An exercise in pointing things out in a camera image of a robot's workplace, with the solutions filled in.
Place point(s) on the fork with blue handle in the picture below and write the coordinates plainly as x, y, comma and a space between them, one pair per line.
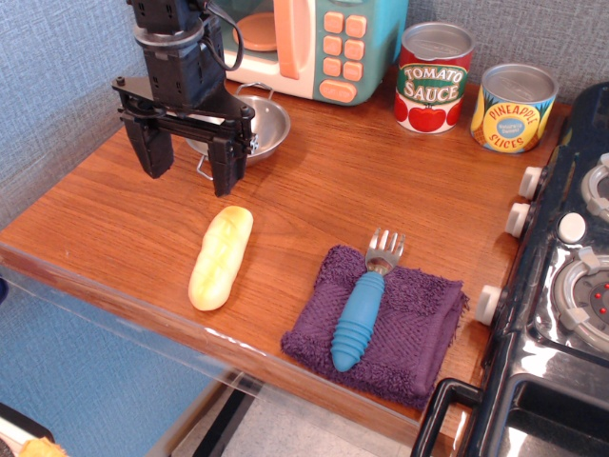
355, 326

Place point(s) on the white stove knob bottom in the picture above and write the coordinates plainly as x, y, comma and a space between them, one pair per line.
487, 304

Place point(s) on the pineapple slices can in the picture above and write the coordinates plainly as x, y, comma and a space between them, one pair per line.
513, 107

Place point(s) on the black toy stove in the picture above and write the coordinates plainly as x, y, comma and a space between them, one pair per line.
544, 387

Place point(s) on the orange microwave turntable plate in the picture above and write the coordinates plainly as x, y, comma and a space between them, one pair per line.
257, 32

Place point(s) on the white stove knob top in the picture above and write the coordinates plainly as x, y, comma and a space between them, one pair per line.
529, 182

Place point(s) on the white stove knob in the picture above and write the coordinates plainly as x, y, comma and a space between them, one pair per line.
487, 304
529, 182
516, 219

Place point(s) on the purple folded towel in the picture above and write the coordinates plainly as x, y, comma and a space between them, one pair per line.
418, 318

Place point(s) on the yellow toy bread loaf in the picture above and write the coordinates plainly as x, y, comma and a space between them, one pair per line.
220, 258

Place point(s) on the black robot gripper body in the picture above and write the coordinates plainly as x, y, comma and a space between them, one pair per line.
185, 81

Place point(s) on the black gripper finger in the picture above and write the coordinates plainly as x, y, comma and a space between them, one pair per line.
152, 146
227, 153

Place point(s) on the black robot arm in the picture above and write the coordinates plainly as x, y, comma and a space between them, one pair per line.
181, 23

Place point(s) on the tomato sauce can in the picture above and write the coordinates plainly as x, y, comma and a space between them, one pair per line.
432, 74

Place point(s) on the small metal bowl with handles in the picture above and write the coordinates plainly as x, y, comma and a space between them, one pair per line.
271, 122

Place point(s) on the teal and pink toy microwave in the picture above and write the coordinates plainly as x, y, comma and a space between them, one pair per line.
330, 51

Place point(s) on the white stove knob middle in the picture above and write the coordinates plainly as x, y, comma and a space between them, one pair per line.
516, 219

